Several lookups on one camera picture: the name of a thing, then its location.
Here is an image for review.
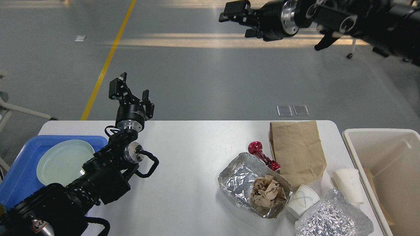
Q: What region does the white paper cup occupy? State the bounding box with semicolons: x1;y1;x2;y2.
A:
286;184;320;220
332;168;365;207

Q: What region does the clear floor plate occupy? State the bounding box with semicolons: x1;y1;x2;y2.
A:
293;105;310;116
277;106;293;117

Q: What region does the white chair base left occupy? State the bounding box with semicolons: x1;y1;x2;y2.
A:
0;91;58;131

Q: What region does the left clear floor plate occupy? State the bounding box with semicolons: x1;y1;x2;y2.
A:
277;106;293;117

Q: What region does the white floor tag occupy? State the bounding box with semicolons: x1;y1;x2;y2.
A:
74;35;87;42

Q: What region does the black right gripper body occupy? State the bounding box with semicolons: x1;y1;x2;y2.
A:
254;0;300;42

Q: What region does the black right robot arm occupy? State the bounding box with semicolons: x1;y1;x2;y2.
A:
219;0;420;66

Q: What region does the mint green plate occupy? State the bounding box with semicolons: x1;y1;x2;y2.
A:
36;139;94;186

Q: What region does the crumpled foil tray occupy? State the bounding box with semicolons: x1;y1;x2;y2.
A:
295;188;374;236

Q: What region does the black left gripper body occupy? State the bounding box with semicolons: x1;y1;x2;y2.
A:
115;99;155;132

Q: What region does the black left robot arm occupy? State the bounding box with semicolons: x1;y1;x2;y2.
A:
1;72;159;236

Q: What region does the aluminium foil tray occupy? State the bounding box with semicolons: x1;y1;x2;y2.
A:
219;152;294;219

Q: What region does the blue plastic tray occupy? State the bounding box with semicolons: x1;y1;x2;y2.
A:
1;135;107;209

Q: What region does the red shiny wrapper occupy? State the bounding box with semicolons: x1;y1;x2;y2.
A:
248;141;281;172

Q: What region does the white plastic bin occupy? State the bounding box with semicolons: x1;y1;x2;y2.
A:
343;128;420;236

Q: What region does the right clear floor plate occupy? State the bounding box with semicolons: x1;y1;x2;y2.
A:
293;105;310;116

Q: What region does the crumpled brown paper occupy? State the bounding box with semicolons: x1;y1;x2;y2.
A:
251;175;286;208

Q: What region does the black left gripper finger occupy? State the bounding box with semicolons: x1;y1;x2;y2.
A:
109;73;135;104
141;89;155;113

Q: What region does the white rolling chair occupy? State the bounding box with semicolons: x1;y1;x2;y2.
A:
346;38;357;59

